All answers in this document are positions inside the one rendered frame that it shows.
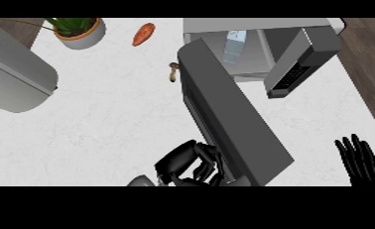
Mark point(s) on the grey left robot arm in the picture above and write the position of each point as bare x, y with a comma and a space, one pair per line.
142, 181

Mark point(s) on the orange carrot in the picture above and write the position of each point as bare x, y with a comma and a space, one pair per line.
143, 34

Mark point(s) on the brown mushroom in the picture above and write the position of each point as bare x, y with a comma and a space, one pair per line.
173, 72

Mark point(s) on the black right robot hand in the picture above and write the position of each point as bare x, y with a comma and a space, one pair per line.
359, 160

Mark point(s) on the dark grey microwave door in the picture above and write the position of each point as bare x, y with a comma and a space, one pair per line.
229, 114

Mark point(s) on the grey microwave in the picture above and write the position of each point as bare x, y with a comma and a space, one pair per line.
273, 51

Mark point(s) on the pale grey rounded appliance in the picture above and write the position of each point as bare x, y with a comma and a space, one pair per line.
22, 77

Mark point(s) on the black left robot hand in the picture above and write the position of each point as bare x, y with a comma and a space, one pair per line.
182, 161

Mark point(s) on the milk carton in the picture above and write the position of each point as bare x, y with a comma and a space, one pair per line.
233, 49

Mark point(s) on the potted green plant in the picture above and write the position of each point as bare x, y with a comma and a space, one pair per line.
78, 31

